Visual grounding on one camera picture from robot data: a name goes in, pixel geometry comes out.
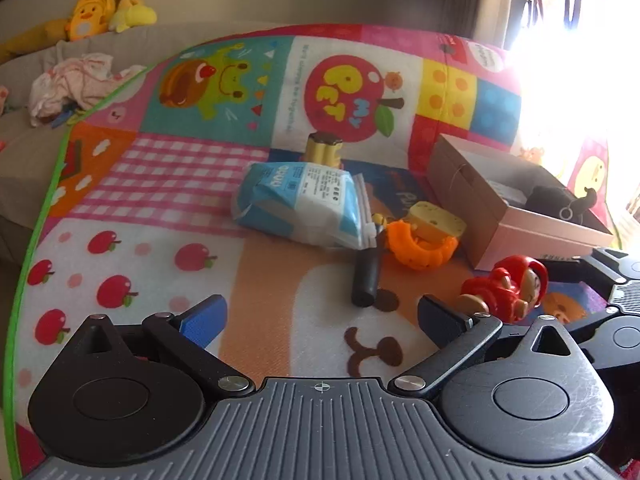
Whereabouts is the yellow bird plush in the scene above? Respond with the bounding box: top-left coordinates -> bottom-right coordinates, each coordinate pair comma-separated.
109,0 -> 158,34

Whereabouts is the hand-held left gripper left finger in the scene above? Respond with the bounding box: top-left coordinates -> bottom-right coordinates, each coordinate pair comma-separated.
75,294 -> 255,402

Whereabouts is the black cylinder handle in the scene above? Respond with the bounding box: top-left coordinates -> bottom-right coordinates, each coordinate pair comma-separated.
351,222 -> 385,309

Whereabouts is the long yellow plush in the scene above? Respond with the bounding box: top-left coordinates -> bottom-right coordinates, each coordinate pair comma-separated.
0,17 -> 72,62

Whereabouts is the pink and white cloth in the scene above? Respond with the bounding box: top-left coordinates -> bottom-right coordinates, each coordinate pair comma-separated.
27,52 -> 147,128

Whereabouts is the blue tissue pack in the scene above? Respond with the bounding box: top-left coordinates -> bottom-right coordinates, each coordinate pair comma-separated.
232,161 -> 379,251

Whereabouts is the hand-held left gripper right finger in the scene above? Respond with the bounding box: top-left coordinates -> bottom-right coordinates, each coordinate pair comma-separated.
391,294 -> 572,402

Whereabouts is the black plush toy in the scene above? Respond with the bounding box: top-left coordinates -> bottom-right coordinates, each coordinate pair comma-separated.
524,185 -> 599,222

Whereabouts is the gold bottle with dark cap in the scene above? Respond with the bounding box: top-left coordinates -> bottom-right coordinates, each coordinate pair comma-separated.
304,131 -> 345,167

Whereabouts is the colourful printed play mat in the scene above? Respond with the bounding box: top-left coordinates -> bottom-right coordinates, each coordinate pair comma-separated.
2,22 -> 640,480

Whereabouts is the yellow cheese toy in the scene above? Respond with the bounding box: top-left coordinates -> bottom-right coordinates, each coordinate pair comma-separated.
406,201 -> 467,242

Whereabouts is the pink cardboard box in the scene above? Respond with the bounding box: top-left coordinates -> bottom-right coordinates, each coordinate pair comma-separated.
425,133 -> 615,272

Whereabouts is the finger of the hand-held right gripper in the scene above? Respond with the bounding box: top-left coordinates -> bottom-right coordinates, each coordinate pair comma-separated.
566,307 -> 625,347
541,247 -> 640,284

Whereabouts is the orange tiger plush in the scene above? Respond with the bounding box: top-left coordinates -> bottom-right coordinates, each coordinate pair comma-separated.
66,0 -> 119,42

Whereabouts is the red toy figure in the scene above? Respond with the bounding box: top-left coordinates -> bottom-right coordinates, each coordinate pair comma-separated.
459,255 -> 549,324

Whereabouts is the orange toy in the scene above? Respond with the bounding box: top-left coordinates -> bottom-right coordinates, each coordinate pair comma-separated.
386,220 -> 459,272

